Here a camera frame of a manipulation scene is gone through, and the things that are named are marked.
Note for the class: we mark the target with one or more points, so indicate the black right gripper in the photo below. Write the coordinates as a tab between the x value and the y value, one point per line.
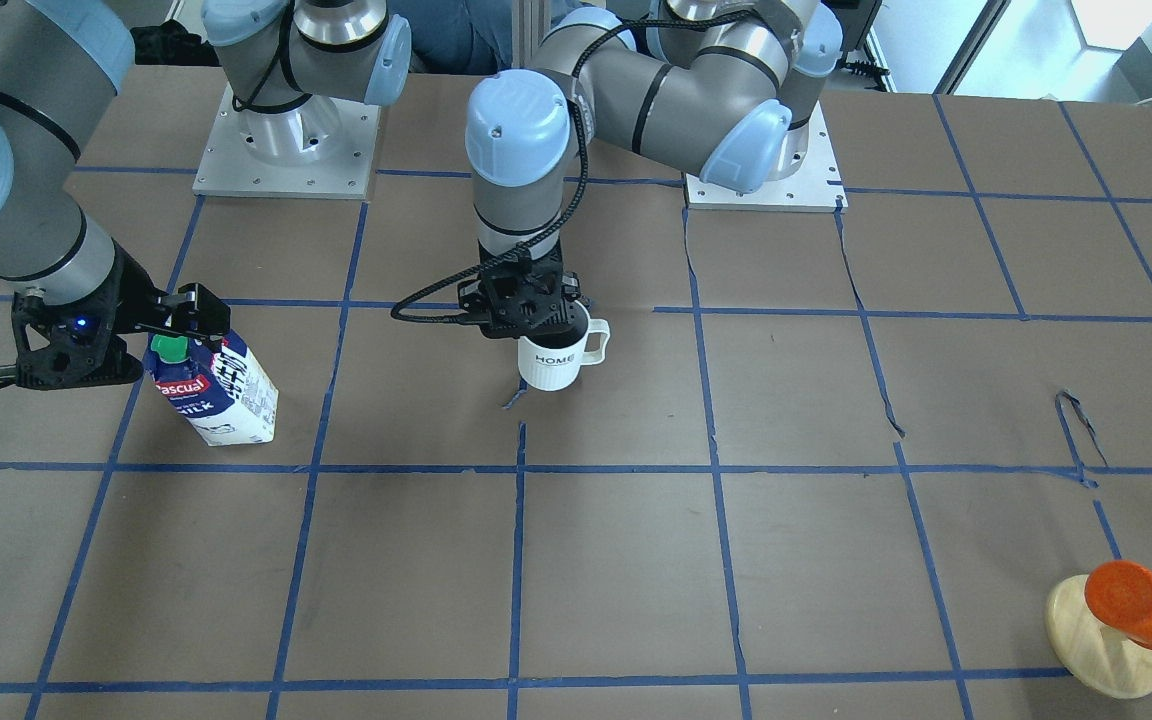
129	291

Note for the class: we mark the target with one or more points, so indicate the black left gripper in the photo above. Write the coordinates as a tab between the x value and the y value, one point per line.
573	291

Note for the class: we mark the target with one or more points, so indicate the white ribbed mug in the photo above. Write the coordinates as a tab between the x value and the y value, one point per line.
550	368

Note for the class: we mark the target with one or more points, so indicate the blue white milk carton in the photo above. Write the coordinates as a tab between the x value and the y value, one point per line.
225	395

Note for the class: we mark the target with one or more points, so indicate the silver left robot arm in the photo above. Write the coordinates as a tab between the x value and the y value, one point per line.
724	91

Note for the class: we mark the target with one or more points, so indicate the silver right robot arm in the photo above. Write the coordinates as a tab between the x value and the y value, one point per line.
76	292

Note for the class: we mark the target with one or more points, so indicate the orange cup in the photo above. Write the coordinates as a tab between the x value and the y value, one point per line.
1119	594

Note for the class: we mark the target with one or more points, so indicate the person in blue shirt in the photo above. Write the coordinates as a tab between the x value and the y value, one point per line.
460	38

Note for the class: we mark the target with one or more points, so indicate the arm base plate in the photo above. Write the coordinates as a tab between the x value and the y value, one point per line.
323	150
796	180

